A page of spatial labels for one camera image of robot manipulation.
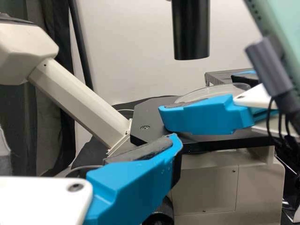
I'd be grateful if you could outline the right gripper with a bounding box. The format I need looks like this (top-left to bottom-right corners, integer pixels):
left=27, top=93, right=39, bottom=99
left=158, top=69, right=279, bottom=136

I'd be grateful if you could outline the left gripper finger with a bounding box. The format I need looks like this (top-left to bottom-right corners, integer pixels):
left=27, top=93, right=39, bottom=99
left=83, top=133, right=183, bottom=225

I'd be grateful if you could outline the petri dish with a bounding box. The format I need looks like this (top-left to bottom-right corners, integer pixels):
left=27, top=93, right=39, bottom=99
left=174, top=82, right=251, bottom=104

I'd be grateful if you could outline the cream microscope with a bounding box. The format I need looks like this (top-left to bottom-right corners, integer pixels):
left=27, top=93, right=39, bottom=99
left=0, top=0, right=288, bottom=225

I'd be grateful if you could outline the black cable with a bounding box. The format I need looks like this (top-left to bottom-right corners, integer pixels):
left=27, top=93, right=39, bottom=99
left=266, top=95, right=297, bottom=143

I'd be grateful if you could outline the right wrist camera phone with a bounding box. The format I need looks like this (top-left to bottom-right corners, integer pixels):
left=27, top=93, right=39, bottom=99
left=242, top=0, right=300, bottom=113

